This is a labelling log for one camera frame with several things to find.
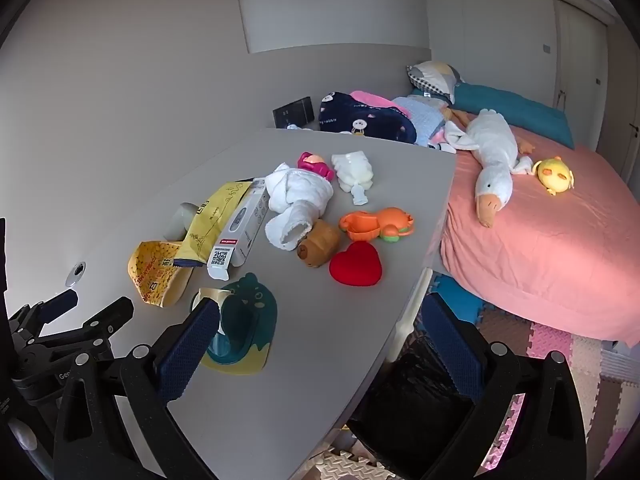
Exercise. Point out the yellow chick plush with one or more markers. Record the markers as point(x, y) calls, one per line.
point(552, 175)

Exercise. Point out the white door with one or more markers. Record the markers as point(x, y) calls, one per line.
point(580, 60)

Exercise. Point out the grey cup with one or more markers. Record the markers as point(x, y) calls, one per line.
point(180, 220)

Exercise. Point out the orange plastic toy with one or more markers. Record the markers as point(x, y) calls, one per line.
point(365, 225)

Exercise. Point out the white towel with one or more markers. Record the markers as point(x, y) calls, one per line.
point(295, 200)

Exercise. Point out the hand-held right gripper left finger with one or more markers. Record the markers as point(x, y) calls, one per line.
point(190, 350)

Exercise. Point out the black box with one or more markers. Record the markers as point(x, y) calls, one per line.
point(293, 111)

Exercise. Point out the red heart-shaped box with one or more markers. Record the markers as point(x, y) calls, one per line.
point(355, 264)

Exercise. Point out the bed with pink sheet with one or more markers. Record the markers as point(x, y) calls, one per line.
point(550, 250)

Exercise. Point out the teal pillow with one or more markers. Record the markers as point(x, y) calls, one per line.
point(505, 105)

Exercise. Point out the black trash bin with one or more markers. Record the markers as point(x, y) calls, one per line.
point(415, 395)

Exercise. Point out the crumpled yellow paper bag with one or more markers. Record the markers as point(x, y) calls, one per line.
point(150, 270)

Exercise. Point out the pink blanket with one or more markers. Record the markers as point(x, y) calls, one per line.
point(365, 97)

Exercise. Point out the brown bear plush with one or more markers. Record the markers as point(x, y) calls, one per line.
point(320, 240)

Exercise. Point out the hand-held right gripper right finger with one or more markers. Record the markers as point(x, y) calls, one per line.
point(452, 345)

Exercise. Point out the white plush toy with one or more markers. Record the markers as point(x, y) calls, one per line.
point(454, 134)

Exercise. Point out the small white cloth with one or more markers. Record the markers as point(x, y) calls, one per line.
point(300, 128)

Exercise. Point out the orange plush toy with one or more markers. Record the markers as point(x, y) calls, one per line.
point(457, 115)

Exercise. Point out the checkered patchwork pillow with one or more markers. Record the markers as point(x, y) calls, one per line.
point(435, 77)

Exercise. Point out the pastel foam floor mats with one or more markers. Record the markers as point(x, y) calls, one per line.
point(545, 337)

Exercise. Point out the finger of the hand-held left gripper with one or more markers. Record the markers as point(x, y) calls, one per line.
point(55, 306)
point(107, 319)

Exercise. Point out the pink plastic toy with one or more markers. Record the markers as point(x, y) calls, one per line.
point(307, 161)

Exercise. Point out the grey thermometer box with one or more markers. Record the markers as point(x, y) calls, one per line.
point(241, 230)

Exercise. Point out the green dinosaur pouch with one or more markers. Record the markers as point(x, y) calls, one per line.
point(247, 310)

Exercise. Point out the white goose plush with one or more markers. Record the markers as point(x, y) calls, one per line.
point(492, 145)

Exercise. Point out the light blue blanket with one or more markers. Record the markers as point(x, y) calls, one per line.
point(425, 115)

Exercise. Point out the yellow printed packet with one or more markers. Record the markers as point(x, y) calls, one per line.
point(215, 215)

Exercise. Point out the small black white toy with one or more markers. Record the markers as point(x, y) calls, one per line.
point(441, 146)

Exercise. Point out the navy printed blanket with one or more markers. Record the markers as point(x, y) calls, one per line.
point(370, 120)

